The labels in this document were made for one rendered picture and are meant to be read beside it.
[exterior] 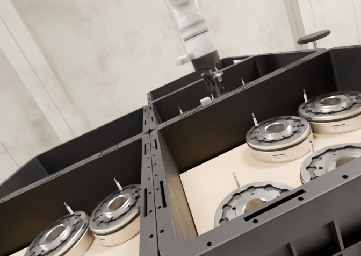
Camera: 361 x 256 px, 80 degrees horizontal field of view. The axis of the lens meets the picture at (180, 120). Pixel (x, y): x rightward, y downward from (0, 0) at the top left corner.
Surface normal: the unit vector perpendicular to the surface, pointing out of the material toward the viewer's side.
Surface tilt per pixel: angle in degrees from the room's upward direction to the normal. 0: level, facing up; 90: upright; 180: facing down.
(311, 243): 90
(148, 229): 0
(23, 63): 90
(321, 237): 90
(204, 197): 0
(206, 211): 0
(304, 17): 90
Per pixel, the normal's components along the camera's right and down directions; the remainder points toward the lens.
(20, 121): 0.19, 0.23
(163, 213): -0.40, -0.87
